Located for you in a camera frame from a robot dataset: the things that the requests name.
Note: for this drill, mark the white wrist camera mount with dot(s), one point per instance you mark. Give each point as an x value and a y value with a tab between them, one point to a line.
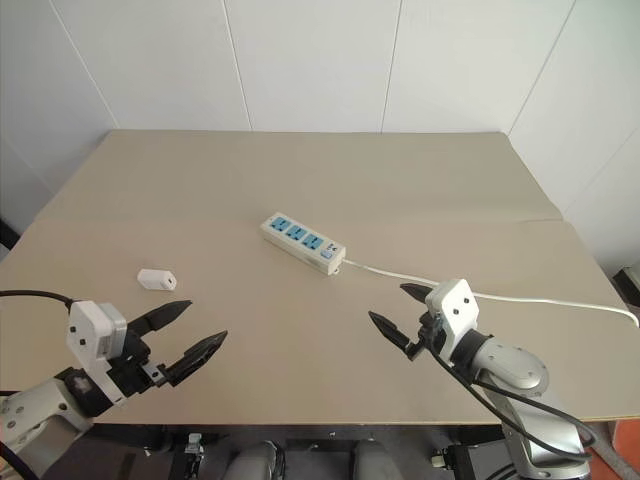
457	310
87	340

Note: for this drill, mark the black box under table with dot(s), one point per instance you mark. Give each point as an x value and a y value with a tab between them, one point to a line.
475	462

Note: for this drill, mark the small white plug adapter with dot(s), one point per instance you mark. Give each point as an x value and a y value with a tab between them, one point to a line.
154	279

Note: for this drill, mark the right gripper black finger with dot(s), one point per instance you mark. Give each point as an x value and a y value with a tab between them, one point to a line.
392	327
419	291

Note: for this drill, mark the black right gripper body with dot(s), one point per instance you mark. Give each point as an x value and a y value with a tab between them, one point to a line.
430	335

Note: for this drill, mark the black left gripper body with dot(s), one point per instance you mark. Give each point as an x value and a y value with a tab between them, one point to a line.
131	372

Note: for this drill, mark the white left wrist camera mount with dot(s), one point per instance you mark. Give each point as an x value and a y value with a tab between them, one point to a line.
87	340

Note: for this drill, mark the white power strip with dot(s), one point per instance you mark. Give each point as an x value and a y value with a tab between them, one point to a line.
300	239

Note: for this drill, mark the dark object at wall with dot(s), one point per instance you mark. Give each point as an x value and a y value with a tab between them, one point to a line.
6	232

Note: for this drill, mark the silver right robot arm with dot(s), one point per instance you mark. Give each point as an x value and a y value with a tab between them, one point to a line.
515	372

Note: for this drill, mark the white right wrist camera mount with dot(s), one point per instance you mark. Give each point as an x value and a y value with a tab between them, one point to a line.
457	310

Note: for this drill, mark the dark grey rounded shape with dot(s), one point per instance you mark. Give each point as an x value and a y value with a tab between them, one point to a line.
257	461
376	461

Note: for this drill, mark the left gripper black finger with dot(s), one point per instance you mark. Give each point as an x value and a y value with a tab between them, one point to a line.
197	356
162	315

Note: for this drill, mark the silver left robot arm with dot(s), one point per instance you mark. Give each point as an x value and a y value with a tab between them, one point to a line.
37	415

